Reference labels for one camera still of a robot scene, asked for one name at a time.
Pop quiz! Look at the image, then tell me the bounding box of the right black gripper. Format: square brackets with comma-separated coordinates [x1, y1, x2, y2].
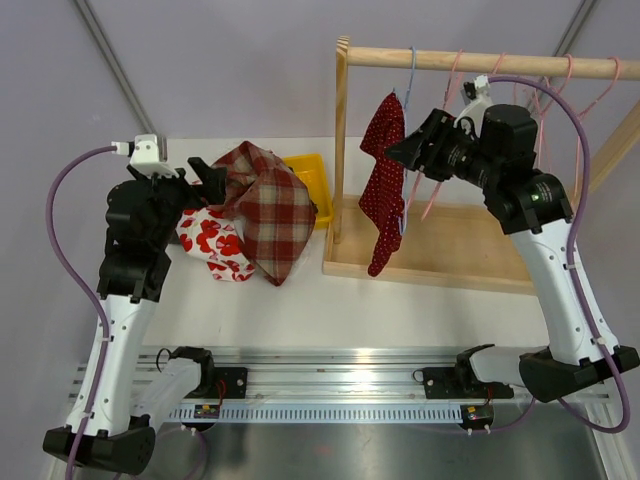
[384, 109, 500, 191]

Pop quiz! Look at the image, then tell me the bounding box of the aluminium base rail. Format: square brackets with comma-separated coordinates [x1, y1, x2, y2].
[74, 346, 611, 406]

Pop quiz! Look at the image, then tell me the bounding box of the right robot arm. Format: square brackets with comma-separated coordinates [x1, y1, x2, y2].
[385, 104, 639, 403]

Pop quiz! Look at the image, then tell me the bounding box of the purple cable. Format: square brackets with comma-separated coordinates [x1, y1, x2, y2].
[45, 144, 121, 480]
[489, 75, 632, 435]

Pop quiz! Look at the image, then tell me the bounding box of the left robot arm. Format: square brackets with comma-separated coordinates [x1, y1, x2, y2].
[43, 157, 227, 478]

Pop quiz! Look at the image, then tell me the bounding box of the red plaid skirt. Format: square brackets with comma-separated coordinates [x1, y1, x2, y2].
[214, 141, 317, 286]

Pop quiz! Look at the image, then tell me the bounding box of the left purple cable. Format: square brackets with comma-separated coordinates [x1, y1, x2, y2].
[45, 144, 121, 480]

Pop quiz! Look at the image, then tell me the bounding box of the white slotted cable duct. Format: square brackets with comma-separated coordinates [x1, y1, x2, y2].
[167, 403, 462, 424]

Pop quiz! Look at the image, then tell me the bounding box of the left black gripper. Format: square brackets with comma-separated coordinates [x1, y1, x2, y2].
[129, 157, 226, 249]

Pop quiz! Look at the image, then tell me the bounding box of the yellow plastic tray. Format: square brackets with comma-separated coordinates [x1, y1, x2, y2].
[283, 153, 334, 230]

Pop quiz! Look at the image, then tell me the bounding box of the white red floral skirt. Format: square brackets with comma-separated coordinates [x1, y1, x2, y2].
[176, 207, 255, 282]

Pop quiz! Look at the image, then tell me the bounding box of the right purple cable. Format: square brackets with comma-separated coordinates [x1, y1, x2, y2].
[489, 75, 632, 435]

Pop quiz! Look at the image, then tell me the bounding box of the pink wire hanger floral skirt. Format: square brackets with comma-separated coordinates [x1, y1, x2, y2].
[489, 52, 507, 79]

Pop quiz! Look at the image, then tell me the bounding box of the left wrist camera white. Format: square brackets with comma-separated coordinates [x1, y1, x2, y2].
[111, 134, 178, 179]

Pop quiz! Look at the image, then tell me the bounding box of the pink wire hanger grey skirt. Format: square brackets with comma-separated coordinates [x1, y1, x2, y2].
[514, 53, 576, 171]

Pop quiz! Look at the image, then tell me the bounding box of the wooden clothes rack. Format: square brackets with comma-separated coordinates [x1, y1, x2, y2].
[323, 36, 639, 295]

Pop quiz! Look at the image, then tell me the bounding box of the blue wire hanger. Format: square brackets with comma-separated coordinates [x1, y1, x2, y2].
[399, 46, 417, 236]

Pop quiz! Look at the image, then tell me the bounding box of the dark red polka dot skirt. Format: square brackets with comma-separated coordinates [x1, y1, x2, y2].
[358, 92, 405, 277]

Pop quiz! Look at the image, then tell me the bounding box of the pink wire hanger plaid skirt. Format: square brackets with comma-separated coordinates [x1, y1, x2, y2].
[420, 48, 466, 221]

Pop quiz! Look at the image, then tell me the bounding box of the pink wire hanger white skirt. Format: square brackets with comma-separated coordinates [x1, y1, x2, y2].
[571, 56, 621, 207]

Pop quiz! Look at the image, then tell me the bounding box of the small circuit board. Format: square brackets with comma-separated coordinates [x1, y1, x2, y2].
[194, 404, 220, 419]

